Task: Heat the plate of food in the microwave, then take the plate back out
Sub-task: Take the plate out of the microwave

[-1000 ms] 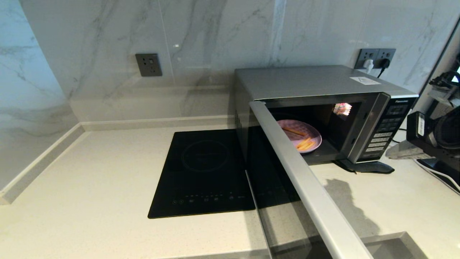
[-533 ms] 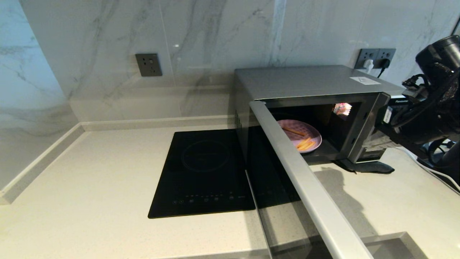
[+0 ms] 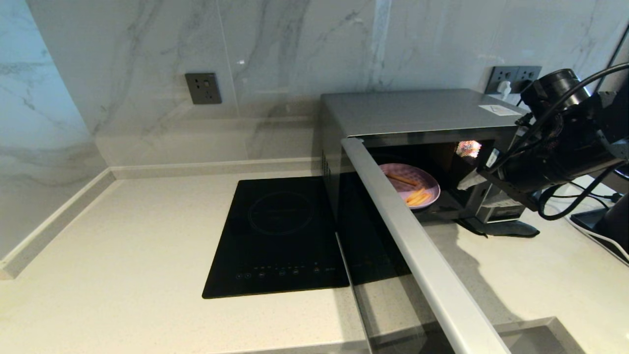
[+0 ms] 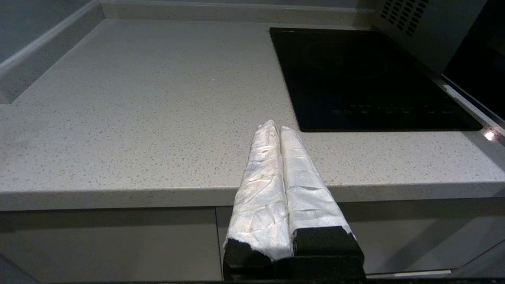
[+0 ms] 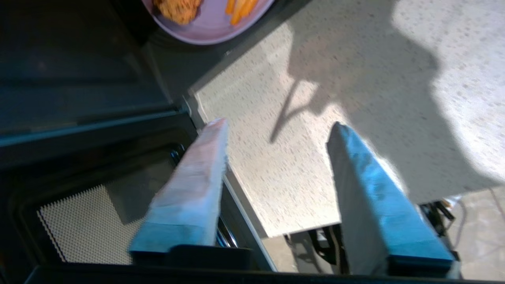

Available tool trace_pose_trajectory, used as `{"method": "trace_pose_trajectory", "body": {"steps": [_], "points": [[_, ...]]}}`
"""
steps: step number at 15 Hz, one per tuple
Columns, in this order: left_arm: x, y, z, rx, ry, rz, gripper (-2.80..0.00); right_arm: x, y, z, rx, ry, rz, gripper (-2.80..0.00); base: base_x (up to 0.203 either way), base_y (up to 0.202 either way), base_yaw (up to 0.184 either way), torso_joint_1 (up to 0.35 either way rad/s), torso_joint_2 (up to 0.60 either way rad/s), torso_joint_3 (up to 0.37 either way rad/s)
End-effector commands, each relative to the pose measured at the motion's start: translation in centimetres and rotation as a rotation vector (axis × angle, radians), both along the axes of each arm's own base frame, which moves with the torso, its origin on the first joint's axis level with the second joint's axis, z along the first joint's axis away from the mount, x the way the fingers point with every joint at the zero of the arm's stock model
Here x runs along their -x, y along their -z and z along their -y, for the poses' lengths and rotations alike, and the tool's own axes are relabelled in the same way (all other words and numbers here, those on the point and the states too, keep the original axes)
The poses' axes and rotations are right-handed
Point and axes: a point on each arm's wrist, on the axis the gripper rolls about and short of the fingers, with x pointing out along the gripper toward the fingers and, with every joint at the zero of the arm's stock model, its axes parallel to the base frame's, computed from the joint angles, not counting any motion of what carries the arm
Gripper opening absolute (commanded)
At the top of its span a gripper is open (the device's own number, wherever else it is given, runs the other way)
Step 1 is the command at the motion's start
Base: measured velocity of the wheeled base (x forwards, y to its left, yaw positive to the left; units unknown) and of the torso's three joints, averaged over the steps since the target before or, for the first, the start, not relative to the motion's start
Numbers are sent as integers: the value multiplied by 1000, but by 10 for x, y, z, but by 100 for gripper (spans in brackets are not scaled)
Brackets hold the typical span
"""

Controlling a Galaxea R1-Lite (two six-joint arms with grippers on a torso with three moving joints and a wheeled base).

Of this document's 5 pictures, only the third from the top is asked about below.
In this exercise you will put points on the black cloth pad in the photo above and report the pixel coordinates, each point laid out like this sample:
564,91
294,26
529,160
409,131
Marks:
511,228

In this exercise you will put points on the purple plate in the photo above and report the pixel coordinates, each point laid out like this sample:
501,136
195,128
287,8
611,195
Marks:
417,182

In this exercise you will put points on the black rounded appliance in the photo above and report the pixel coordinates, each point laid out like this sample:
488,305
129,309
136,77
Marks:
616,221

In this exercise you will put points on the white paper label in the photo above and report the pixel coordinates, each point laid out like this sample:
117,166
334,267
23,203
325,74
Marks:
500,110

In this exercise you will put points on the black flat appliance base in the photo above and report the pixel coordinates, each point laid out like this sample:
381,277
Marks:
587,220

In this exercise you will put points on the black glass microwave door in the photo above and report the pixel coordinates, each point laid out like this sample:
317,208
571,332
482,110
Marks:
413,255

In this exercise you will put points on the grey single wall socket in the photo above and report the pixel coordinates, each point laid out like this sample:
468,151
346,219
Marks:
203,89

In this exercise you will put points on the grey double wall socket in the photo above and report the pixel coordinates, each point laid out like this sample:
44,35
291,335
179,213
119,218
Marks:
513,73

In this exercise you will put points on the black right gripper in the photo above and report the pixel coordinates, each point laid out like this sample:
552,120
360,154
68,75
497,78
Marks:
506,184

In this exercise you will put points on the white plug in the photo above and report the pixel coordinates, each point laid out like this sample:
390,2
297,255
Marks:
504,88

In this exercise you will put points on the black induction cooktop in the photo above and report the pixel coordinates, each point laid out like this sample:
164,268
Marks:
275,236

